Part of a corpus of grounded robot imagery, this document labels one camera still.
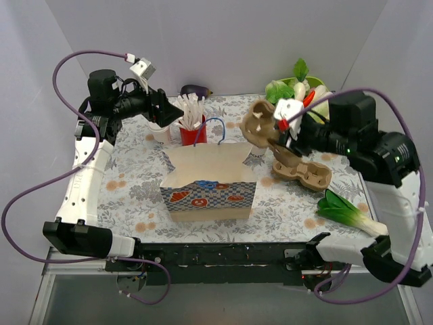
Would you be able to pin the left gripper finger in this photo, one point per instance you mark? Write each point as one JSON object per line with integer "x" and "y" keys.
{"x": 162, "y": 100}
{"x": 164, "y": 113}

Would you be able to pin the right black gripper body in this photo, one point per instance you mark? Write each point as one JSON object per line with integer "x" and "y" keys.
{"x": 299, "y": 146}

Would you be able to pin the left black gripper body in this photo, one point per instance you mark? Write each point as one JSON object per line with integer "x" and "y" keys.
{"x": 155, "y": 105}

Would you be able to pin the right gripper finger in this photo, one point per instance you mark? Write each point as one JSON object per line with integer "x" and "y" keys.
{"x": 285, "y": 136}
{"x": 282, "y": 151}

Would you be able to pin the white paper coffee cup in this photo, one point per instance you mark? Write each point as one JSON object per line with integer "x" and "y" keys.
{"x": 161, "y": 134}

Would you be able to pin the cardboard cup carrier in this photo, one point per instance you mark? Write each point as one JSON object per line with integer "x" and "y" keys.
{"x": 312, "y": 175}
{"x": 258, "y": 128}

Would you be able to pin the blue checkered paper bag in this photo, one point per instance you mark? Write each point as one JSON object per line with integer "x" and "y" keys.
{"x": 208, "y": 182}

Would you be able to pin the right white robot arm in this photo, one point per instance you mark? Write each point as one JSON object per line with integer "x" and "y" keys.
{"x": 389, "y": 165}

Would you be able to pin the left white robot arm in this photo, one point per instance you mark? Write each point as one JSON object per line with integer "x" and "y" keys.
{"x": 110, "y": 101}

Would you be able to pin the white wrapped straws bundle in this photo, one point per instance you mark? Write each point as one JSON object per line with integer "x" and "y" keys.
{"x": 193, "y": 111}

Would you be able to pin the red straw holder cup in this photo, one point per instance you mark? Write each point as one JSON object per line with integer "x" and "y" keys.
{"x": 195, "y": 136}

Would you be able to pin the stack of paper cups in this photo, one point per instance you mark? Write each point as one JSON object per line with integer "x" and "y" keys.
{"x": 256, "y": 155}

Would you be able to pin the toy red chili pepper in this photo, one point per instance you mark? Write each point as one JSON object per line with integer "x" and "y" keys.
{"x": 309, "y": 98}

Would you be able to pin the purple toy eggplant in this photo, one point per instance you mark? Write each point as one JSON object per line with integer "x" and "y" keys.
{"x": 200, "y": 91}

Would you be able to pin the toy green lettuce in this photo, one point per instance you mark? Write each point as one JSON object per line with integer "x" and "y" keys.
{"x": 277, "y": 90}

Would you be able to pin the green plastic basket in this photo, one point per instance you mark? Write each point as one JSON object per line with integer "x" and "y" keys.
{"x": 312, "y": 81}

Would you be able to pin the toy bok choy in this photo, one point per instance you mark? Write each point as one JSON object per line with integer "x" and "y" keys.
{"x": 338, "y": 209}

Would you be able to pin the floral table mat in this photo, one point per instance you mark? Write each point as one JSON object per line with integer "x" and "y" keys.
{"x": 130, "y": 203}

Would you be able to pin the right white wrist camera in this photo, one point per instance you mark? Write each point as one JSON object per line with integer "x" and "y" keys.
{"x": 284, "y": 111}

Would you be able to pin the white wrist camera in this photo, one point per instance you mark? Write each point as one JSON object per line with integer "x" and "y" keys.
{"x": 142, "y": 70}
{"x": 284, "y": 111}

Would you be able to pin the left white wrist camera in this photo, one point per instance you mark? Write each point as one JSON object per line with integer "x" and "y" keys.
{"x": 142, "y": 70}

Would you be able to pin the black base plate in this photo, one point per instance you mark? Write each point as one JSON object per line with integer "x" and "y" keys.
{"x": 220, "y": 263}

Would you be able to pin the aluminium rail frame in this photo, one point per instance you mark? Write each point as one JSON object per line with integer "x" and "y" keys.
{"x": 88, "y": 294}

